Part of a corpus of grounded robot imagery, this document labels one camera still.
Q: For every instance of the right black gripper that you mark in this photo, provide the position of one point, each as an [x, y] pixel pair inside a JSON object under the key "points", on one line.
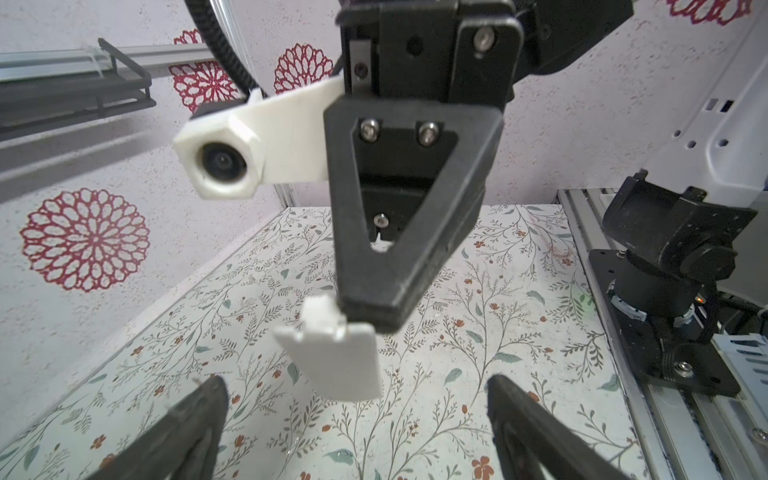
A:
{"points": [[407, 177]]}

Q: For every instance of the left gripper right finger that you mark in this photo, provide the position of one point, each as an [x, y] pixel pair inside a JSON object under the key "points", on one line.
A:
{"points": [[531, 442]]}

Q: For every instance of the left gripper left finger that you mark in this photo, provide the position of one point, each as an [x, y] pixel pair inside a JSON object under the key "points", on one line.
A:
{"points": [[183, 444]]}

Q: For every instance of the white battery cover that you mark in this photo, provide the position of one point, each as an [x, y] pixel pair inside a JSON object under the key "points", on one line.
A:
{"points": [[338, 357]]}

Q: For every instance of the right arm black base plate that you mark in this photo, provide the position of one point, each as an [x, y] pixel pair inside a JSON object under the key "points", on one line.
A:
{"points": [[653, 314]]}

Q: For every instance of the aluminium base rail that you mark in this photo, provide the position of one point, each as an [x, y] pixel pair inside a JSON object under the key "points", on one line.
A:
{"points": [[698, 401]]}

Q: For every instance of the grey slotted wall shelf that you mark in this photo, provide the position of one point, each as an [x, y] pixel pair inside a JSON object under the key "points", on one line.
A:
{"points": [[44, 91]]}

